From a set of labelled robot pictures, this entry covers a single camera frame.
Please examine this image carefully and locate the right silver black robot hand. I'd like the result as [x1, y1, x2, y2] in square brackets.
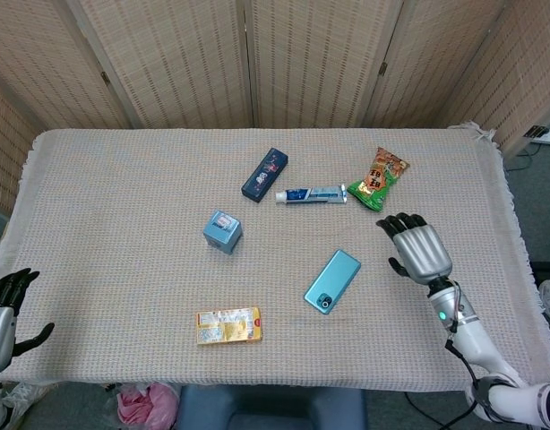
[375, 212, 453, 287]

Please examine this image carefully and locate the smartphone black screen teal back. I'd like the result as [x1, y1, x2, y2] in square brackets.
[303, 249, 362, 318]

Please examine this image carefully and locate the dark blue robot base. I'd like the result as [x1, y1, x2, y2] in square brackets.
[178, 383, 368, 430]

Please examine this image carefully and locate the green orange snack bag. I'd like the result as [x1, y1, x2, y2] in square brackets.
[346, 146, 411, 212]

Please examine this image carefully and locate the white plastic bag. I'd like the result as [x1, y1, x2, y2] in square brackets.
[0, 383, 57, 427]

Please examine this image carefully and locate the blue white toothpaste tube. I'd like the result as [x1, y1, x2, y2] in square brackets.
[275, 184, 349, 206]

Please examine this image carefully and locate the beige woven tablecloth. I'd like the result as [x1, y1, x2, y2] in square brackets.
[0, 121, 550, 398]

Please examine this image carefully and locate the white power strip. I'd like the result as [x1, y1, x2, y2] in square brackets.
[523, 125, 550, 147]

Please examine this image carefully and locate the pink plastic bag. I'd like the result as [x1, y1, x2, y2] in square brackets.
[116, 382, 180, 430]

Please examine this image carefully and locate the navy rectangular box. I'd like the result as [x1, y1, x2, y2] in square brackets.
[240, 147, 289, 204]

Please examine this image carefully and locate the light blue cube box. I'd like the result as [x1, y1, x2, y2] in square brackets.
[202, 210, 244, 256]

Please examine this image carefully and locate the yellow flat food box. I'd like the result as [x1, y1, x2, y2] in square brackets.
[195, 306, 263, 347]

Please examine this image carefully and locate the woven folding screen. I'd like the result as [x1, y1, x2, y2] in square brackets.
[0, 0, 550, 215]

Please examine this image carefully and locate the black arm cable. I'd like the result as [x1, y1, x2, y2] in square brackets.
[443, 286, 485, 407]

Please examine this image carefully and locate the black floor cable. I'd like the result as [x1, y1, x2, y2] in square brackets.
[403, 391, 480, 430]

